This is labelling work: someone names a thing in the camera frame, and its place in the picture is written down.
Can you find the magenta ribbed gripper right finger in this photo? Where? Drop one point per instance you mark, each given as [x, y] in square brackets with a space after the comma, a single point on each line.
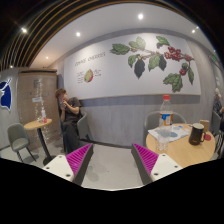
[152, 166]

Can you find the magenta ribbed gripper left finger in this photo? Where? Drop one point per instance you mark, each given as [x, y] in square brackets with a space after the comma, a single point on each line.
[71, 167]

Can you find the clear plastic water bottle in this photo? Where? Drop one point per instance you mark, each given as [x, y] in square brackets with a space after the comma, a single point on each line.
[166, 112]

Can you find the clear drinking glass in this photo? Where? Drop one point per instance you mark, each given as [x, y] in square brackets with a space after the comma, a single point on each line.
[163, 138]

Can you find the white paper placemat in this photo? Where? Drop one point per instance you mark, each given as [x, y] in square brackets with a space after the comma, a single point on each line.
[175, 133]

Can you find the grey chair under person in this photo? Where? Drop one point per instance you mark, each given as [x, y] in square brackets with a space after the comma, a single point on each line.
[83, 128]

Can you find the round wooden table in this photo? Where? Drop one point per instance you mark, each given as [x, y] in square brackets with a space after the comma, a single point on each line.
[183, 153]

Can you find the grey chair behind table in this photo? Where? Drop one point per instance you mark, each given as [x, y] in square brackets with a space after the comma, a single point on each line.
[152, 121]

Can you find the seated person in black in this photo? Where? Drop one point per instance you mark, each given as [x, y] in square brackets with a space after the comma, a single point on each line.
[69, 112]

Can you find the small round side table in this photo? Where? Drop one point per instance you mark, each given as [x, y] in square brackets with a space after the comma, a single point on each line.
[36, 125]

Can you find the black mug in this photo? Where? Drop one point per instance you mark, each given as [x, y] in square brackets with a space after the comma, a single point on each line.
[197, 135]

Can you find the bottle on side table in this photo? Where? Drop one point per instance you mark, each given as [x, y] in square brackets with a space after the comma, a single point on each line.
[43, 114]

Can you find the grey-green chair at left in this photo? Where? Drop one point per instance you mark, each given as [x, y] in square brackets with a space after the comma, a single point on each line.
[18, 138]

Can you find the red coaster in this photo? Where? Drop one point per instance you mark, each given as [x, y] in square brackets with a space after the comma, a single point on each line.
[207, 137]

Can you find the brown paper cup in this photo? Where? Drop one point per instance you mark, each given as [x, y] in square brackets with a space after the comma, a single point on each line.
[205, 123]

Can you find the wooden cabinet door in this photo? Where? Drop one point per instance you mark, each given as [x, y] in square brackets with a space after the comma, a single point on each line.
[36, 91]

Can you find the person at right edge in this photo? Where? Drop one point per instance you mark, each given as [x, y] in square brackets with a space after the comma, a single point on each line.
[217, 106]

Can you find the coffee cherries wall poster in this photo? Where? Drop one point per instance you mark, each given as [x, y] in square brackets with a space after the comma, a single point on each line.
[136, 64]

